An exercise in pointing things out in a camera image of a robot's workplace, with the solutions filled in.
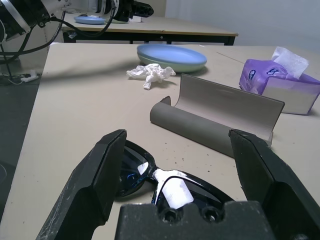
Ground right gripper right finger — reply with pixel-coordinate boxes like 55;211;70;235
228;129;320;240

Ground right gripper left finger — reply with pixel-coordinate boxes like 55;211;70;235
37;129;128;240

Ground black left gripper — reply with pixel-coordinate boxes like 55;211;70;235
113;0;153;23

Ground black sunglasses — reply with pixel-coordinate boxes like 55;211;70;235
113;139;237;213

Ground blue plastic plate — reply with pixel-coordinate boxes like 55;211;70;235
136;44;208;70

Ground white tissue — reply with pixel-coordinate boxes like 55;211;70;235
126;63;177;91

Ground grey glasses case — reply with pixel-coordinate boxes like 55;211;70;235
149;73;286;159

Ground light blue dish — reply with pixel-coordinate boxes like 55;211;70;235
73;14;107;25

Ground green plastic plate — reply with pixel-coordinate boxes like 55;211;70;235
137;56;207;74

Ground purple tissue box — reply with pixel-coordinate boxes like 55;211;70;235
238;46;320;116

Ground white power strip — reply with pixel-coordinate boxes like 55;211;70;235
8;69;40;85

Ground beige side table black frame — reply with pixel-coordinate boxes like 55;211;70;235
61;16;240;47

